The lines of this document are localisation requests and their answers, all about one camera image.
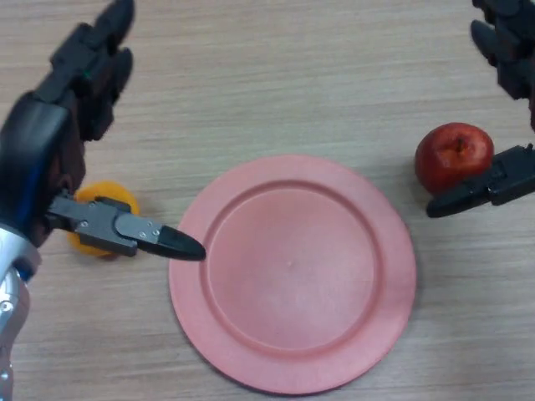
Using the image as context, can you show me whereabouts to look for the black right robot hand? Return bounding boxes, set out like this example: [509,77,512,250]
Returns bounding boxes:
[425,0,535,218]

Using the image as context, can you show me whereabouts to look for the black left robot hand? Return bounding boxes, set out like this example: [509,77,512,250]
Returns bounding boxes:
[0,0,206,261]

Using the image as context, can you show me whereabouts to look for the red apple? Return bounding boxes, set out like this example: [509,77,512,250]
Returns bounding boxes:
[414,122,496,195]

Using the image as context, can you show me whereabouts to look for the pink round plate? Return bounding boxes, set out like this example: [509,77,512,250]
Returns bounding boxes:
[169,154,418,396]

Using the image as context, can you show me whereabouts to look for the orange round fruit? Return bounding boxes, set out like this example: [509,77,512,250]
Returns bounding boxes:
[66,180,141,260]

